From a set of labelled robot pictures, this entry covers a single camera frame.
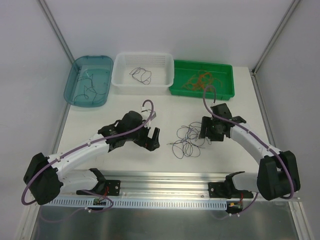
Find thin purple wire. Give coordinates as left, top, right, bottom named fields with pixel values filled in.
left=129, top=66, right=152, bottom=85

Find orange and purple wires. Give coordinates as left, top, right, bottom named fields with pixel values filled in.
left=166, top=121, right=213, bottom=160

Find aluminium mounting rail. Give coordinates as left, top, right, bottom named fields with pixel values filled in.
left=59, top=169, right=301, bottom=201

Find green plastic tray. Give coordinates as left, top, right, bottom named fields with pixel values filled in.
left=169, top=60, right=235, bottom=101

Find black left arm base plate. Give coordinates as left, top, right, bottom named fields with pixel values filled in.
left=102, top=180, right=121, bottom=196

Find orange wire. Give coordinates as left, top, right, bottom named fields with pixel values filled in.
left=199, top=71, right=224, bottom=92
left=189, top=69, right=213, bottom=88
left=181, top=72, right=211, bottom=92

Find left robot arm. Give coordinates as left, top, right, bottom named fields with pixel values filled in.
left=21, top=108, right=160, bottom=206

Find thin black wire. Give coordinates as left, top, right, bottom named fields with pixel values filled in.
left=74, top=71, right=109, bottom=101

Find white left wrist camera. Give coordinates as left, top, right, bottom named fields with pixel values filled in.
left=140, top=106, right=157, bottom=129

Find translucent blue plastic bin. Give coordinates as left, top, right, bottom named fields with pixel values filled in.
left=63, top=55, right=114, bottom=108

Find white perforated plastic basket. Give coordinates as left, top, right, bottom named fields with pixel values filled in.
left=111, top=52, right=175, bottom=96

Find slotted white cable duct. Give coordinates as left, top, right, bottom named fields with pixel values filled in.
left=46, top=197, right=227, bottom=211

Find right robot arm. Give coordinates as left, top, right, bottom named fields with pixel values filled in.
left=199, top=103, right=301, bottom=201

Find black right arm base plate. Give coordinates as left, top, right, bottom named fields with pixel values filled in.
left=207, top=182, right=228, bottom=199

